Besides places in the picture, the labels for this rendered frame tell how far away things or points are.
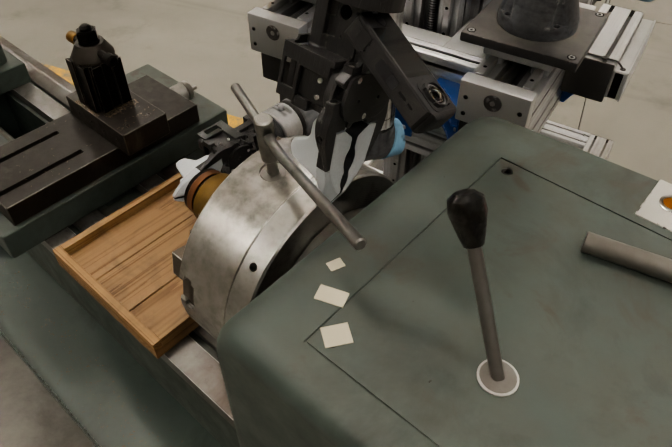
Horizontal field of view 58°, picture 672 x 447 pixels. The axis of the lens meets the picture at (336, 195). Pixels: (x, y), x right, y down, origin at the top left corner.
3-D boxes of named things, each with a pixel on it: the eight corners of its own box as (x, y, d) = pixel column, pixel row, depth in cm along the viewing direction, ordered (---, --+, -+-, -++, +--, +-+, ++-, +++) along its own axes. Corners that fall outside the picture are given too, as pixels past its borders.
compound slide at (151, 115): (170, 132, 124) (166, 112, 120) (128, 156, 118) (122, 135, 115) (113, 95, 134) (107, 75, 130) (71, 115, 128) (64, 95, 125)
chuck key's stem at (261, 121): (265, 185, 77) (249, 116, 69) (281, 179, 78) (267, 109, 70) (271, 196, 76) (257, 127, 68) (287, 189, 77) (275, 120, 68)
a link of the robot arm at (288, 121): (303, 147, 109) (302, 109, 103) (285, 159, 106) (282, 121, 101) (275, 130, 112) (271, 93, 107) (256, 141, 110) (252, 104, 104)
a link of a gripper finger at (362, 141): (314, 174, 66) (332, 96, 62) (355, 199, 64) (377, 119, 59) (294, 181, 64) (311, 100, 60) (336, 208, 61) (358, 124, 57)
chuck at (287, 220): (400, 271, 102) (403, 129, 78) (265, 413, 87) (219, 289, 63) (383, 260, 103) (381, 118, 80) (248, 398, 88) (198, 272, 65)
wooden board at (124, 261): (311, 236, 117) (310, 221, 115) (157, 359, 98) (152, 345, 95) (210, 168, 132) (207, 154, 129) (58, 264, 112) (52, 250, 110)
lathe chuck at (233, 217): (383, 260, 103) (381, 118, 80) (248, 398, 88) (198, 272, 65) (343, 234, 108) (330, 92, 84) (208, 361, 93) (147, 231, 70)
